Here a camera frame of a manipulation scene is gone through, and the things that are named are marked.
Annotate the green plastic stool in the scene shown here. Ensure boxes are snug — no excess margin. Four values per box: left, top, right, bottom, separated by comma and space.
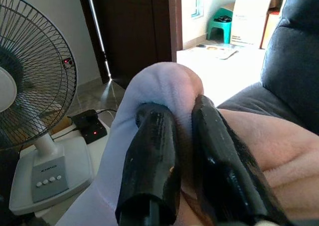
206, 7, 234, 44

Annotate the blue framed window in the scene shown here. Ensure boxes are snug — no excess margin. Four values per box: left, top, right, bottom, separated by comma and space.
191, 0, 204, 18

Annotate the printed paper sheet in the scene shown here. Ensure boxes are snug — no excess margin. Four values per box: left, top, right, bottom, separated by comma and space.
189, 43, 246, 60

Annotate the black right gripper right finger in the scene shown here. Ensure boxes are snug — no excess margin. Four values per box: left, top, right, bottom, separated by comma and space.
190, 94, 295, 226

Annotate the pink cat face pillow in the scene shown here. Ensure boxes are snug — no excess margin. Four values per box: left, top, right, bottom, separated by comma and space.
56, 62, 319, 226

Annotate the dark grey fabric sofa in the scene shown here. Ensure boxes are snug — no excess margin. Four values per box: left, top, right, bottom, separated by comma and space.
216, 0, 319, 137

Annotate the white paper bag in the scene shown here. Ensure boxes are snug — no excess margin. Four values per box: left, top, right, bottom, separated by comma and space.
230, 0, 274, 47

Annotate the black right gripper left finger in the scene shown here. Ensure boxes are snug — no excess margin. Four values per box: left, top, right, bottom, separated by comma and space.
115, 102, 181, 226

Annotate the dark brown wooden door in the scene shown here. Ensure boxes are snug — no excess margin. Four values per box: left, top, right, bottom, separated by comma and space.
77, 0, 184, 83

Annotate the black adapter with red light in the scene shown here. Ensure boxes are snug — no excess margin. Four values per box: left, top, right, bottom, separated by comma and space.
70, 109, 108, 144

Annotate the white table fan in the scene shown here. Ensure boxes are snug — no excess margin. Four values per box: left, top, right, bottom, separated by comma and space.
0, 0, 94, 216

